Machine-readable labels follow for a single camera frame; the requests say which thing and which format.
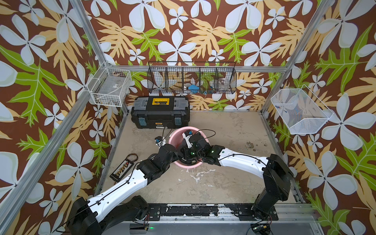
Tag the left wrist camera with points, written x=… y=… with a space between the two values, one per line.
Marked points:
x=160 y=141

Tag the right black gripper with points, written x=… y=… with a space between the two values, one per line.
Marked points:
x=184 y=152

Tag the black screwdriver bit case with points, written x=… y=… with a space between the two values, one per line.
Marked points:
x=124 y=167

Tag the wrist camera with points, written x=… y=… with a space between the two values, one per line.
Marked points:
x=160 y=141
x=187 y=134

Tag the white wire basket left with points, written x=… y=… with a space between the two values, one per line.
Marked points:
x=109 y=86

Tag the black wire basket rear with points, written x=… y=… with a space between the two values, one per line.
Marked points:
x=176 y=76

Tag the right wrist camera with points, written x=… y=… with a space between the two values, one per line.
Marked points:
x=187 y=134

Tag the white wire basket right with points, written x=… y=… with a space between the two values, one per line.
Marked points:
x=301 y=110

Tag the blue item in basket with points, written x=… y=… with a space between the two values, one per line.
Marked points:
x=193 y=89

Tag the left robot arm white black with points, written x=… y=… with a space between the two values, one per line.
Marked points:
x=106 y=210

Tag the black yellow toolbox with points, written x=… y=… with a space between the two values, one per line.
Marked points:
x=161 y=112

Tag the white wire basket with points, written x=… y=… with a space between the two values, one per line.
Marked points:
x=109 y=86
x=301 y=110

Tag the pink plastic bucket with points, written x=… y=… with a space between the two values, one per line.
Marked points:
x=176 y=138

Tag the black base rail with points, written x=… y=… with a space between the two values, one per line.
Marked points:
x=242 y=211

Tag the black cloth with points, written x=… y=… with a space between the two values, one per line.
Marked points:
x=187 y=161

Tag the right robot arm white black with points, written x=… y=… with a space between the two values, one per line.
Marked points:
x=273 y=170

